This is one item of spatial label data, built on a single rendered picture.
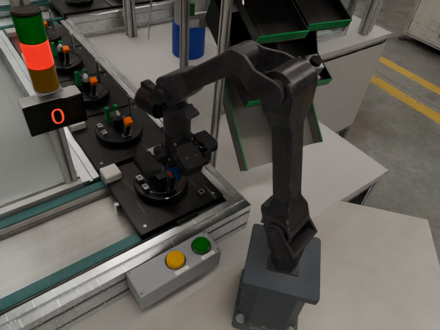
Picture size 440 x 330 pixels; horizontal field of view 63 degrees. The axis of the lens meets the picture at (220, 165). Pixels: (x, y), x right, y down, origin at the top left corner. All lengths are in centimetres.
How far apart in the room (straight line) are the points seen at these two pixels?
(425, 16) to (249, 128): 408
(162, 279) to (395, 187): 213
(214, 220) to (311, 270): 28
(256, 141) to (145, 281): 48
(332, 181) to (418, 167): 179
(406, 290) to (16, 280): 93
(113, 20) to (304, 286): 166
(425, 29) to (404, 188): 261
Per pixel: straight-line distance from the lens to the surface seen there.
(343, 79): 235
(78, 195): 101
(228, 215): 92
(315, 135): 113
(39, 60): 78
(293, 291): 72
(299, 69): 51
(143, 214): 91
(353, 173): 130
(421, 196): 275
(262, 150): 103
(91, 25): 201
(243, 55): 53
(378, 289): 104
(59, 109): 83
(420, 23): 498
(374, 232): 115
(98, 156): 107
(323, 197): 118
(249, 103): 87
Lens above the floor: 167
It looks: 43 degrees down
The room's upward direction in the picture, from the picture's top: 7 degrees clockwise
